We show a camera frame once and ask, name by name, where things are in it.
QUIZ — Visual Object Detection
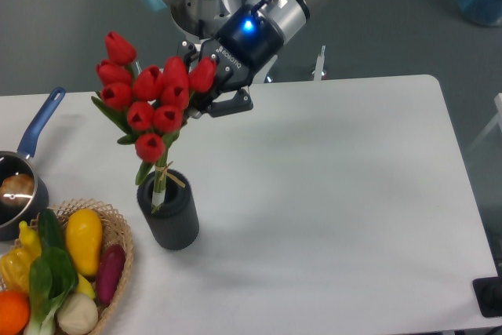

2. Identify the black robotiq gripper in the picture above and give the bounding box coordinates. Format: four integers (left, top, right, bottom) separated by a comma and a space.
180, 3, 283, 118

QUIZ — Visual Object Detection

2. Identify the red tulip bouquet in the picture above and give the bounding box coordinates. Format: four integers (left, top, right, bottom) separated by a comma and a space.
92, 31, 216, 213

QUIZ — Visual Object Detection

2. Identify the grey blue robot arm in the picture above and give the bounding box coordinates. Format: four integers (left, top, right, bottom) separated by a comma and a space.
142, 0, 328, 118

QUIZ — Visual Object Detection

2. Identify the dark grey ribbed vase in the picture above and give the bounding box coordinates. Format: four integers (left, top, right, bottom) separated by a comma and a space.
136, 169, 199, 250

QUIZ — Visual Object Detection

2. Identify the woven wicker basket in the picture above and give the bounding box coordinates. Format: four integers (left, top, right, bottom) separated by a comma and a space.
1, 200, 133, 334

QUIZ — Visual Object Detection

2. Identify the yellow squash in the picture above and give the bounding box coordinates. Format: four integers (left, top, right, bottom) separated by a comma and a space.
65, 208, 103, 278

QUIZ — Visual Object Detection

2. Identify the purple eggplant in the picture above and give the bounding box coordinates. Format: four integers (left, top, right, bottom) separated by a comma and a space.
96, 244, 126, 305

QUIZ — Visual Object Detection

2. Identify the dark green cucumber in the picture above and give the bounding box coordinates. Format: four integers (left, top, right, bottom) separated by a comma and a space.
38, 209, 66, 250

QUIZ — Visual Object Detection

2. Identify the brown bread roll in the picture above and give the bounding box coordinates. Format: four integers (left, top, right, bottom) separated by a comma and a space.
1, 173, 35, 207

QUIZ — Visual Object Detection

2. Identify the small yellow gourd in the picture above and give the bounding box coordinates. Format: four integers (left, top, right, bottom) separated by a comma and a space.
19, 221, 42, 258

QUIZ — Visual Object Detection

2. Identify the yellow lemon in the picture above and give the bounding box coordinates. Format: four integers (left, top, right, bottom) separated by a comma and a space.
75, 274, 96, 300

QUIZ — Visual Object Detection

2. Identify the green bok choy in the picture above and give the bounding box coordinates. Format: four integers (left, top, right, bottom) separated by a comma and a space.
24, 246, 79, 335

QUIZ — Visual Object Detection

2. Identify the white garlic bulb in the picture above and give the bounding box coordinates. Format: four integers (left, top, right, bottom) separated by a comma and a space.
56, 293, 99, 335

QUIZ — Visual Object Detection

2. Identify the yellow bell pepper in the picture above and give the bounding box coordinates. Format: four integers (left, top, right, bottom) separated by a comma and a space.
1, 248, 34, 295

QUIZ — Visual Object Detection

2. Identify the orange fruit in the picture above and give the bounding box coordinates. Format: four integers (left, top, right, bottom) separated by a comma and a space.
1, 290, 30, 334

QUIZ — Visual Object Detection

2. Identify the black device at edge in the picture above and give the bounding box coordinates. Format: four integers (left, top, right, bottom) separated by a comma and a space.
472, 277, 501, 318

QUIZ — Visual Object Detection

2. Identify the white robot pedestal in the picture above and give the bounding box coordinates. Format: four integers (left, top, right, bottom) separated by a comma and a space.
134, 0, 329, 85

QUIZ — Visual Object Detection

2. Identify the blue handled saucepan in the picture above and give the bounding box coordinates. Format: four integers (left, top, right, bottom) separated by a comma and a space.
1, 87, 66, 241

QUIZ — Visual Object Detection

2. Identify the white furniture frame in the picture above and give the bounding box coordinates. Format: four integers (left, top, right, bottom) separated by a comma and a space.
469, 93, 502, 150

